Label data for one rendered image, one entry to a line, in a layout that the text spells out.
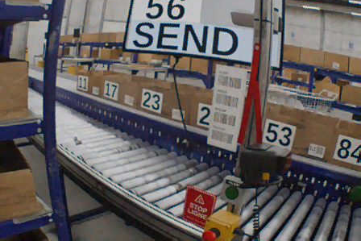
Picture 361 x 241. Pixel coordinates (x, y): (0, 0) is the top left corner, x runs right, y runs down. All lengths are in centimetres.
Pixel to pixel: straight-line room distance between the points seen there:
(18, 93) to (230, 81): 48
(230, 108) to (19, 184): 51
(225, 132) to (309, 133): 62
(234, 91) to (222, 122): 8
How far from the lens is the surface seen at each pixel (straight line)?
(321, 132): 124
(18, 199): 57
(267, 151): 61
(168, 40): 84
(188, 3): 84
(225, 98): 70
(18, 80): 51
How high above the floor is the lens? 127
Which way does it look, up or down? 11 degrees down
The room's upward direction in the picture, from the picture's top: 6 degrees clockwise
